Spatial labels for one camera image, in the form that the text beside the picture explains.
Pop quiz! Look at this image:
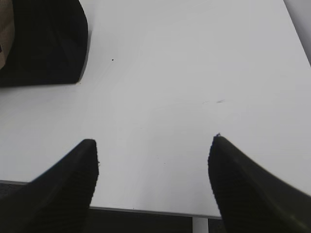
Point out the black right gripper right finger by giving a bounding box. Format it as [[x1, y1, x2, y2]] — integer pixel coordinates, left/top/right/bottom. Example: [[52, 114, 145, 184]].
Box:
[[208, 134, 311, 233]]

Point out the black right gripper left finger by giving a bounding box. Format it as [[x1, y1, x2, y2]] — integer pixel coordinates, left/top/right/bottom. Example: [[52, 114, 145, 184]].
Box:
[[0, 139, 99, 233]]

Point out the black bag with tan handles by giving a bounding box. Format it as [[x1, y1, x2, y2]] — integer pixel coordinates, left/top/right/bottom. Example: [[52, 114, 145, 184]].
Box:
[[0, 0, 88, 87]]

